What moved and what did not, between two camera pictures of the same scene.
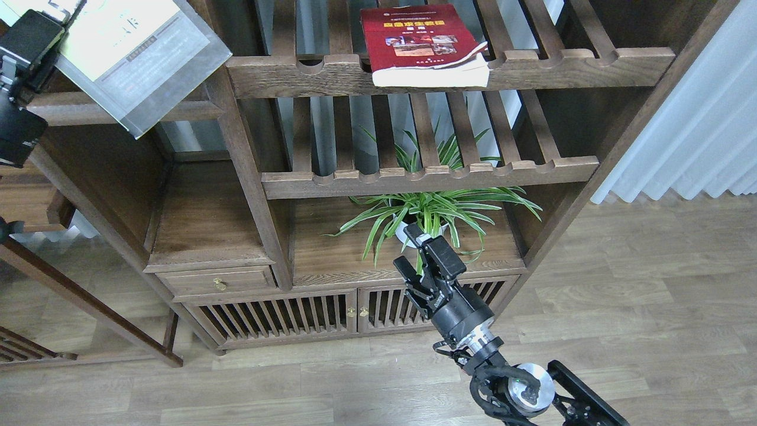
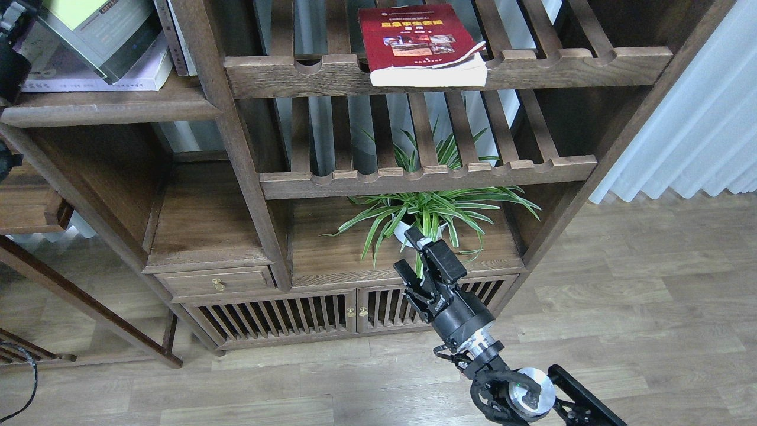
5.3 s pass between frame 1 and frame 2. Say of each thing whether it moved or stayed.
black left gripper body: moved
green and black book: moved
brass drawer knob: stayed
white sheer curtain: stayed
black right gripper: stayed
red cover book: stayed
